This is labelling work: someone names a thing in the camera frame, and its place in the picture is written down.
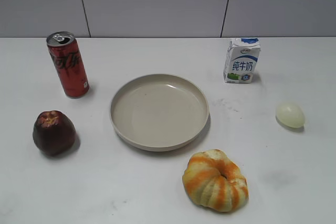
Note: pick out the beige round plate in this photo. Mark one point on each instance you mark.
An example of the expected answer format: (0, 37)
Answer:
(159, 112)

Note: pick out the dark red apple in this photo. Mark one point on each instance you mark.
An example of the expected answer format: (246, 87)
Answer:
(53, 133)

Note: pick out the orange white peeled orange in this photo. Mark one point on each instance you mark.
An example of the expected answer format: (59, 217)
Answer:
(212, 180)

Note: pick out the white egg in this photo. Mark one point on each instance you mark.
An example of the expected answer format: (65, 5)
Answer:
(291, 115)

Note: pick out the white blue milk carton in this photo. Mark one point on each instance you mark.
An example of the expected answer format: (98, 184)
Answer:
(241, 59)

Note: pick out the red cola can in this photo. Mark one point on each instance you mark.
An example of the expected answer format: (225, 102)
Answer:
(65, 54)

